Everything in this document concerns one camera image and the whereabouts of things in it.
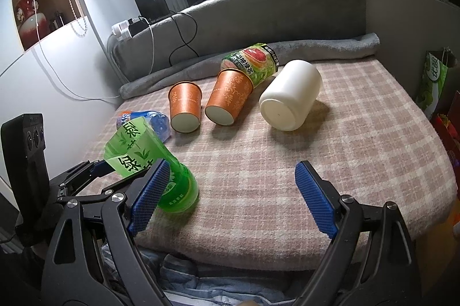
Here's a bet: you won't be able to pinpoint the white power strip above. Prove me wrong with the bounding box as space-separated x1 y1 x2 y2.
110 18 144 41

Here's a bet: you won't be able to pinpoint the black charger plug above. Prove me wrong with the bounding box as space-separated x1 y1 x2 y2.
129 18 150 38

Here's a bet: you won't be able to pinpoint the green plastic tea bottle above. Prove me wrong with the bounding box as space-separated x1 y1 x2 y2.
103 117 200 213

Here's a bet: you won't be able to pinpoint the pink plaid blanket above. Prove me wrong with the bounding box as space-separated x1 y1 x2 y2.
115 56 458 271

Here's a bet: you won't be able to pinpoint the red box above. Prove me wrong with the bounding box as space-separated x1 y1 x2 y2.
430 112 460 171

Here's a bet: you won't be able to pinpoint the red white ceramic jar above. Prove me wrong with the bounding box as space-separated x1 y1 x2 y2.
14 0 51 41

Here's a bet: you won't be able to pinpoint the blue label plastic bottle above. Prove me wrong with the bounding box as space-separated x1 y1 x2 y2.
116 110 170 143

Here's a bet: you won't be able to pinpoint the green bottle with grapefruit label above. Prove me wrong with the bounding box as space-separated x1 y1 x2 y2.
220 43 281 89

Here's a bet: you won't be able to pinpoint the green paper bag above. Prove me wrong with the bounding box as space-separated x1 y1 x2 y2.
415 47 451 120

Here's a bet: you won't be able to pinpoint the grey fleece blanket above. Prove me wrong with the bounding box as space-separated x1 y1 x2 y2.
107 0 381 100

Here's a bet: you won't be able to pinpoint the large orange paper cup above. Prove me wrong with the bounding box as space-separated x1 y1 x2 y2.
205 69 254 127

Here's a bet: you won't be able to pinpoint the small orange paper cup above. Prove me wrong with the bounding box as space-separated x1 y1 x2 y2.
168 81 202 133

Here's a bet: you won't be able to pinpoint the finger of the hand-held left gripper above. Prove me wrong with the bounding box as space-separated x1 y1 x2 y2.
48 159 121 200

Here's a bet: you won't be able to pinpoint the blue striped cloth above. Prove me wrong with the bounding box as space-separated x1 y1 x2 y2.
96 240 324 306

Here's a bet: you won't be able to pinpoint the white cup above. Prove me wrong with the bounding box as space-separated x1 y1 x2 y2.
259 60 322 131

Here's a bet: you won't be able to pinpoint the white cable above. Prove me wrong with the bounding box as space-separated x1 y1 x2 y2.
0 0 156 101

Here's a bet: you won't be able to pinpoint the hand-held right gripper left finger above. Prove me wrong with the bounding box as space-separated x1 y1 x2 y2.
41 159 174 306

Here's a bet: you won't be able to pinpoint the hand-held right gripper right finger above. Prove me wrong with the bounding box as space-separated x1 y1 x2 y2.
295 160 422 306

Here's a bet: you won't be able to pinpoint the black cable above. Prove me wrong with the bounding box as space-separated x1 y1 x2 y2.
138 12 200 67

